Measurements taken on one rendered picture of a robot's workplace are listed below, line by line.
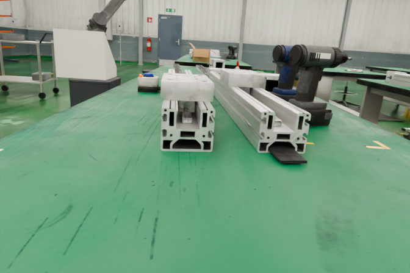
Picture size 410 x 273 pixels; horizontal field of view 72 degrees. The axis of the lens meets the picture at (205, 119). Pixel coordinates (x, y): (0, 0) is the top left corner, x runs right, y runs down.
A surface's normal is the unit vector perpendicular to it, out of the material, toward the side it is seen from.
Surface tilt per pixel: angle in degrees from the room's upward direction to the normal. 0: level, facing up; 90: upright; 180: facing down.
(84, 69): 90
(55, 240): 0
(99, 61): 90
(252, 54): 90
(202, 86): 90
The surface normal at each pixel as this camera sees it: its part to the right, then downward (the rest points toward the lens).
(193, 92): 0.11, 0.26
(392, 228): 0.07, -0.96
